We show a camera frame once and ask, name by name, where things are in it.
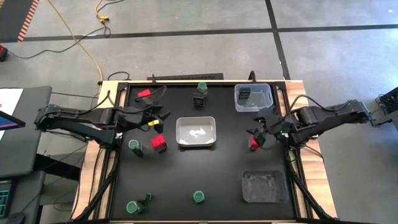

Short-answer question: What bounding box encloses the tablet with lit screen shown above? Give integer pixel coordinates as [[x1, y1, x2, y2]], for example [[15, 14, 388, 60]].
[[0, 110, 27, 131]]

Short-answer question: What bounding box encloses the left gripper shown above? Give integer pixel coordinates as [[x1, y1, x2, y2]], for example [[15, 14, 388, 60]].
[[115, 107, 172, 134]]

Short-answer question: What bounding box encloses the white plastic bin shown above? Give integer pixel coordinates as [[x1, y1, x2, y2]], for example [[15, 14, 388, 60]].
[[175, 116, 218, 148]]

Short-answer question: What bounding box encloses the long yellow cable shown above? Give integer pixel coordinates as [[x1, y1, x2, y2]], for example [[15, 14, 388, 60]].
[[46, 0, 104, 82]]

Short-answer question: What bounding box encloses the backlit keyboard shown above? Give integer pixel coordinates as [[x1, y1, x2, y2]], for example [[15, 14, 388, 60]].
[[0, 182, 15, 218]]

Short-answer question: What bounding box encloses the long black cable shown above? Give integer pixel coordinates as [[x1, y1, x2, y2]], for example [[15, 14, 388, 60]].
[[6, 24, 113, 60]]

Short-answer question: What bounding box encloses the clear plastic bin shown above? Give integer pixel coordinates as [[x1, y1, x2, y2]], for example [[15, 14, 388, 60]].
[[233, 83, 275, 113]]

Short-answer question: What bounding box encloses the white paper sheet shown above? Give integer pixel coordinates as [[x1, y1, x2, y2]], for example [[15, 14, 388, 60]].
[[0, 88, 24, 116]]

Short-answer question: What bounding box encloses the black equipment box with cables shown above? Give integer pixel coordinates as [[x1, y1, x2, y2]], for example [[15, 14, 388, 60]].
[[374, 86, 398, 129]]

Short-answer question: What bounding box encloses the yellow cable with plug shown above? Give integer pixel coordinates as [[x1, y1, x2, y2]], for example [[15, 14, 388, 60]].
[[94, 0, 110, 23]]

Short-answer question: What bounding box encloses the grey desk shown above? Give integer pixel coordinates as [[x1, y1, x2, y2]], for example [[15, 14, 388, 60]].
[[0, 170, 46, 224], [0, 86, 53, 179]]

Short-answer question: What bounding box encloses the black cable loop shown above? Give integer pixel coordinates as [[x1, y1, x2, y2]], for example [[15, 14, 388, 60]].
[[107, 70, 131, 82]]

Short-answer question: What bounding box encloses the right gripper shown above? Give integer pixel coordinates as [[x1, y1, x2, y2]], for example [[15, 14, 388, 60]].
[[246, 107, 295, 149]]

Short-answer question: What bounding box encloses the black mat with striped edge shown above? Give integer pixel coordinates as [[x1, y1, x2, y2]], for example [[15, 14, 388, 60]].
[[0, 0, 40, 43]]

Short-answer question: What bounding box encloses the red-lidded smoked paprika tin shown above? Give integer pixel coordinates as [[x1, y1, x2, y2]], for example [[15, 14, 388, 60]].
[[150, 134, 168, 154], [248, 136, 261, 152], [136, 89, 154, 102]]

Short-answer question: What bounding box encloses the grey plastic bin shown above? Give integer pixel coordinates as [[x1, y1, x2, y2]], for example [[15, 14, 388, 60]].
[[241, 169, 290, 204]]

